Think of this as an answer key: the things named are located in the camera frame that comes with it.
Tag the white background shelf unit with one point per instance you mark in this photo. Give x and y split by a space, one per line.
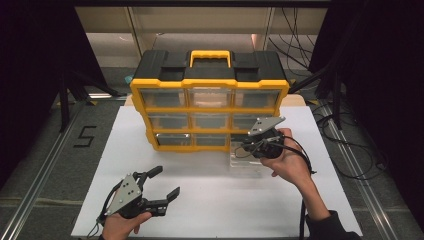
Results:
200 26

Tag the metal floor rail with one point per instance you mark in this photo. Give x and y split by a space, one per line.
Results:
360 173
36 180

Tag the pulled-out clear plastic drawer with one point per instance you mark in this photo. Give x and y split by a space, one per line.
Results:
245 163

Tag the black metal stand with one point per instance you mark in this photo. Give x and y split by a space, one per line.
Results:
68 96
333 90

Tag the yellow black drawer organizer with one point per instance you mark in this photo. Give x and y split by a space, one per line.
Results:
210 71

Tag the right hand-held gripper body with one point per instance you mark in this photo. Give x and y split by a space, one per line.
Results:
268 140

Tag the person's right hand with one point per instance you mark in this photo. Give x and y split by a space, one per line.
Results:
290 163

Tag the black curtain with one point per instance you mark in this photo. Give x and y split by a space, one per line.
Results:
383 83
33 66

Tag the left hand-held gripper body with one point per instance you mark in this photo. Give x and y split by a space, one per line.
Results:
129 199

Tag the short silver metal bar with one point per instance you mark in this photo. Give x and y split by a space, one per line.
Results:
100 96

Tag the person's left hand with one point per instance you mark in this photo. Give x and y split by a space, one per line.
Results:
119 227

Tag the small teal object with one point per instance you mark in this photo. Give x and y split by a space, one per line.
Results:
128 79

